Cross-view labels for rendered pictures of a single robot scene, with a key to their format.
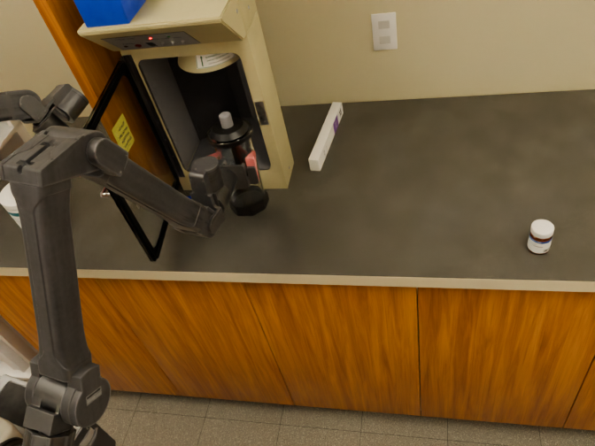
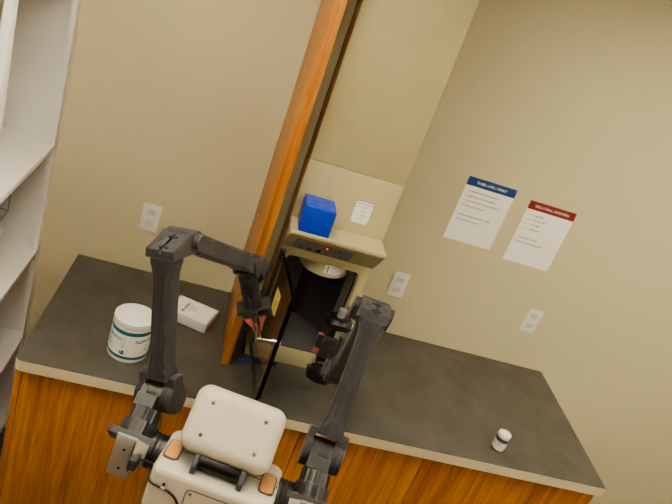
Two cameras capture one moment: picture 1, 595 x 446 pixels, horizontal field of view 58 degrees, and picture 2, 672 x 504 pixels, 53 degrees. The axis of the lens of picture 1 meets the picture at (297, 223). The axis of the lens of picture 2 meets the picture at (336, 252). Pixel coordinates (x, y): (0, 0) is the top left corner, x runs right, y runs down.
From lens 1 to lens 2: 143 cm
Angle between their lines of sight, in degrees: 34
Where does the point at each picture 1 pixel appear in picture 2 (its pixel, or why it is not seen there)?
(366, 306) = (378, 474)
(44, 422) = (323, 464)
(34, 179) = (384, 321)
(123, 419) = not seen: outside the picture
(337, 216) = (370, 401)
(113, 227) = (192, 368)
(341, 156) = not seen: hidden behind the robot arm
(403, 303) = (406, 474)
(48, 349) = (338, 418)
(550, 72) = (482, 343)
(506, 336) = not seen: outside the picture
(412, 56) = (407, 306)
